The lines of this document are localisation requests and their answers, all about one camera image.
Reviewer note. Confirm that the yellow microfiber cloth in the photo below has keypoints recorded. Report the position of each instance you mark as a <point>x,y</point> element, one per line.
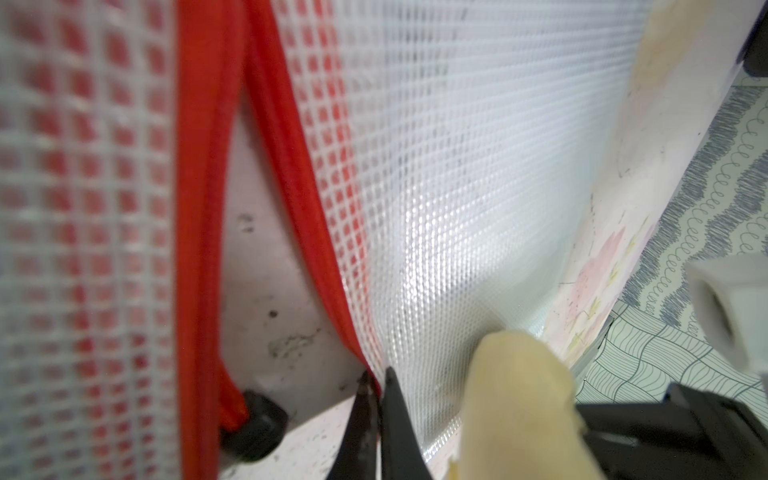
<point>518,415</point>

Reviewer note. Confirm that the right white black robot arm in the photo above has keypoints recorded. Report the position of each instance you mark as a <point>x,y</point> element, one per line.
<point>729,299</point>

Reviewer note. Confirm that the clear mesh bag red zipper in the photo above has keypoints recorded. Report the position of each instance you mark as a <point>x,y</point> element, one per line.
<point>453,146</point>

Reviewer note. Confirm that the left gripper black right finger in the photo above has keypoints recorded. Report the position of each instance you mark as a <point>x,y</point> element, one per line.
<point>401,457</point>

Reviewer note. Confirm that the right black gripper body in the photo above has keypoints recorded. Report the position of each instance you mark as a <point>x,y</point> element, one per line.
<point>690,434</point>

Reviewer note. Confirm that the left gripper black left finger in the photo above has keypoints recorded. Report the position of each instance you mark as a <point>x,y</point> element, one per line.
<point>356,458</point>

